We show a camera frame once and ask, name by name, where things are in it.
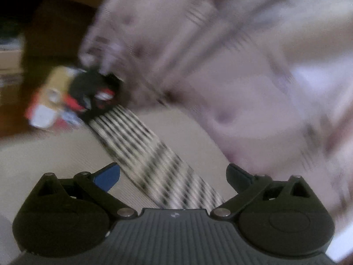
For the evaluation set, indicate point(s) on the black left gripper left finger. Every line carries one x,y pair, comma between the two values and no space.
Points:
67,217

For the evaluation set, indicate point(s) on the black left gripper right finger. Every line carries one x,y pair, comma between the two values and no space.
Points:
279,218

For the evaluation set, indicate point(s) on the black white striped knit sweater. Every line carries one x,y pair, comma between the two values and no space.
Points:
150,164

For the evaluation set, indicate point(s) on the colourful clutter of boxes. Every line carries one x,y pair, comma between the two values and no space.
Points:
50,108

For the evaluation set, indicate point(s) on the pink floral leaf curtain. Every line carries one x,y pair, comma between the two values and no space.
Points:
270,81

